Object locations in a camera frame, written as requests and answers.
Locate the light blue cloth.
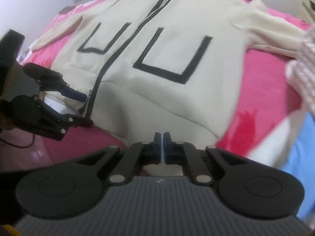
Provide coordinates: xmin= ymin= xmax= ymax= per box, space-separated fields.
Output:
xmin=281 ymin=112 xmax=315 ymax=219

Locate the checked cream garment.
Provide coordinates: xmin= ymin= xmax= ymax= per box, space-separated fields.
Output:
xmin=285 ymin=26 xmax=315 ymax=118

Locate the pink floral blanket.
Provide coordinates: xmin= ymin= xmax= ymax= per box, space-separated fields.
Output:
xmin=15 ymin=0 xmax=315 ymax=177

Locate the cream nightstand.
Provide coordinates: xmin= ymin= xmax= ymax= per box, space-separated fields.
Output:
xmin=301 ymin=0 xmax=315 ymax=25

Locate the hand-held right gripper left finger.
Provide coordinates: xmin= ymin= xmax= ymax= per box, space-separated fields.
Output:
xmin=75 ymin=132 xmax=163 ymax=186

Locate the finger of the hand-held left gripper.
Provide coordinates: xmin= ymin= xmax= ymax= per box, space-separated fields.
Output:
xmin=37 ymin=72 xmax=88 ymax=102
xmin=42 ymin=102 xmax=94 ymax=141

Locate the cream zip jacket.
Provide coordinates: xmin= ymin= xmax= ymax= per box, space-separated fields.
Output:
xmin=32 ymin=0 xmax=310 ymax=148

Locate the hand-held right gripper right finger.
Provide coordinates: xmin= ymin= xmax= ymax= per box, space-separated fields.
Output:
xmin=163 ymin=131 xmax=248 ymax=186

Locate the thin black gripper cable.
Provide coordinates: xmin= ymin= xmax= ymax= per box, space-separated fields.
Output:
xmin=0 ymin=133 xmax=35 ymax=150

